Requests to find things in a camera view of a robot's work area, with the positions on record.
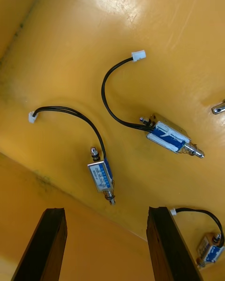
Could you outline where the yellow-orange plastic bin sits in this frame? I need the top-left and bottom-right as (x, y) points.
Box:
(0, 0), (225, 281)

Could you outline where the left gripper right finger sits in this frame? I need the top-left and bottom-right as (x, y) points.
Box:
(146, 206), (203, 281)

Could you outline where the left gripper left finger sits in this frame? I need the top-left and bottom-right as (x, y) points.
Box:
(10, 207), (68, 281)

